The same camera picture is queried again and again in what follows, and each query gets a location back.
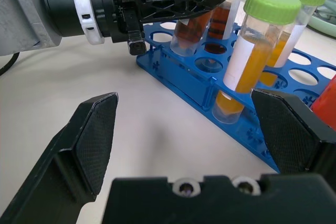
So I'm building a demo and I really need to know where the green-capped yellow liquid test tube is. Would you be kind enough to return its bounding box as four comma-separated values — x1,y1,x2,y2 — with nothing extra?
212,0,302,124
258,0,331,88

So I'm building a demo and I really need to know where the blue test tube rack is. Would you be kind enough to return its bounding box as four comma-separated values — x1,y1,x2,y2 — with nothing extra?
135,20,336,175

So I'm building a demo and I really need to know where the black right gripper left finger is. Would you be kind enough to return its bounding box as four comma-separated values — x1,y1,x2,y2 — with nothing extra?
0,92,119,224

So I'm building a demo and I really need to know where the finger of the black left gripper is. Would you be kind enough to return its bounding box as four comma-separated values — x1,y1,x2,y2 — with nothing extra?
138,0,229,24

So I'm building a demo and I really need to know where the pale green tray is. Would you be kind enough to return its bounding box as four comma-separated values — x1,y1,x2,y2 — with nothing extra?
306,0,336,39

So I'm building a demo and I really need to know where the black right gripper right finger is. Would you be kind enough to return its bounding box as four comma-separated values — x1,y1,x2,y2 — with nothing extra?
251,89,336,183

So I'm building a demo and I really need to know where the yellow-capped brown liquid test tube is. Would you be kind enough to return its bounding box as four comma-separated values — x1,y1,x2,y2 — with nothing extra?
203,0,253,55

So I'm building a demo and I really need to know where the red liquid test tube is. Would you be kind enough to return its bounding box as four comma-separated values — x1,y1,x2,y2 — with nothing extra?
310,73,336,128

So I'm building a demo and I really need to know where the brown-capped brown liquid test tube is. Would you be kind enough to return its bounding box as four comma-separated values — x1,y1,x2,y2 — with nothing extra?
170,0,230,57

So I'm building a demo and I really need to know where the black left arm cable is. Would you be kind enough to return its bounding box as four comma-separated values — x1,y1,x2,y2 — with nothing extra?
0,51,21,77

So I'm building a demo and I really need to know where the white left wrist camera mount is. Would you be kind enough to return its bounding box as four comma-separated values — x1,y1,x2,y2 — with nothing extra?
65,0,106,46

